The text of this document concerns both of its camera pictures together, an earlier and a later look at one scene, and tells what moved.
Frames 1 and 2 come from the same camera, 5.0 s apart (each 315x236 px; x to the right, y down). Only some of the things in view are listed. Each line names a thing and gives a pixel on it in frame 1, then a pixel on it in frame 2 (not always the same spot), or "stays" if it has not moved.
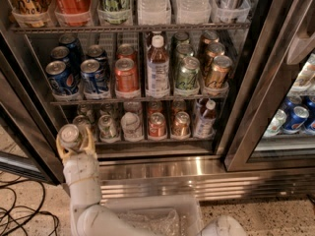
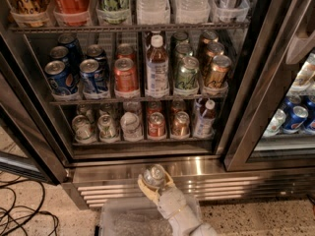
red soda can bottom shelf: x=157 y=125 stays
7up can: x=68 y=135 -> x=154 y=175
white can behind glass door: x=278 y=122 stays
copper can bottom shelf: x=181 y=126 stays
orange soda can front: x=126 y=75 stays
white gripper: x=80 y=168 -> x=170 y=199
